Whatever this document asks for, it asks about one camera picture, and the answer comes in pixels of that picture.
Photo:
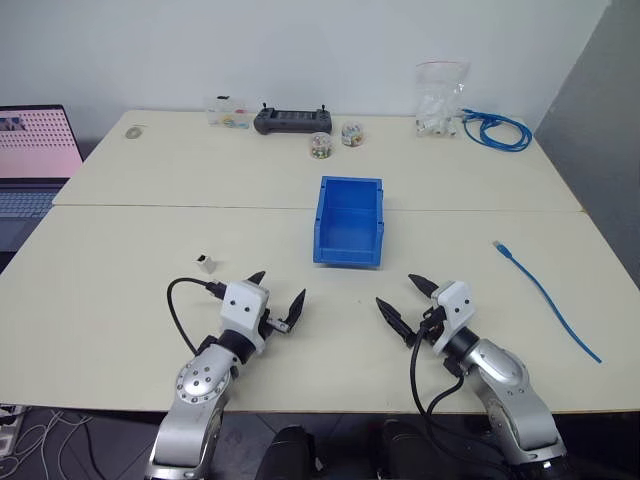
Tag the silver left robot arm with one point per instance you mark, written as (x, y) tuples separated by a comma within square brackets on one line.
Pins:
[(200, 385)]

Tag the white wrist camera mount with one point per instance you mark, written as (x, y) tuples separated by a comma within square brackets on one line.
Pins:
[(456, 302), (242, 305)]

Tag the clear globe of colourful beads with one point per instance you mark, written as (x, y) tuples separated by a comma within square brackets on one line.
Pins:
[(352, 134), (321, 146)]

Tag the open laptop with pink screen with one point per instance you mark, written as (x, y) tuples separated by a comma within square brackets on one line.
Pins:
[(30, 150)]

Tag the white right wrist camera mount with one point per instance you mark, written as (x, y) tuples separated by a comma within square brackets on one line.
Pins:
[(456, 302)]

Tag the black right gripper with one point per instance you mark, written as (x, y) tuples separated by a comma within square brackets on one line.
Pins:
[(436, 319)]

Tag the small clear tape roll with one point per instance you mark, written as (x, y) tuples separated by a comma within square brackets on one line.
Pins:
[(134, 132)]

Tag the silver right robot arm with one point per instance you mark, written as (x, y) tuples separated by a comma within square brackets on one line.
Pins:
[(505, 385)]

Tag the clear box of colourful items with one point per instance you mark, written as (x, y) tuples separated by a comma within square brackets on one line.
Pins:
[(227, 114)]

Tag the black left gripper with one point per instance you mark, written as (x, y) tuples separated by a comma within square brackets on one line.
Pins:
[(271, 325)]

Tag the clear bag of white parts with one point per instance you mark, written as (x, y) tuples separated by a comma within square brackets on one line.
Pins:
[(437, 117)]

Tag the small white connector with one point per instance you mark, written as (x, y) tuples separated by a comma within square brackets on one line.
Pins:
[(205, 262)]

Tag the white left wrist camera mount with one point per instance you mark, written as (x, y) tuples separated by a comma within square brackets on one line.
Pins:
[(242, 305)]

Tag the dark rounded shape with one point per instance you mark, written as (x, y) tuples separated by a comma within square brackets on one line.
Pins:
[(400, 450), (290, 452)]

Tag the black handheld controller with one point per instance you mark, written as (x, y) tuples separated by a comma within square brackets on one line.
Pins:
[(292, 121)]

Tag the blue plastic bin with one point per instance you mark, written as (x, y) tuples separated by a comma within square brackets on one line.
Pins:
[(350, 235)]

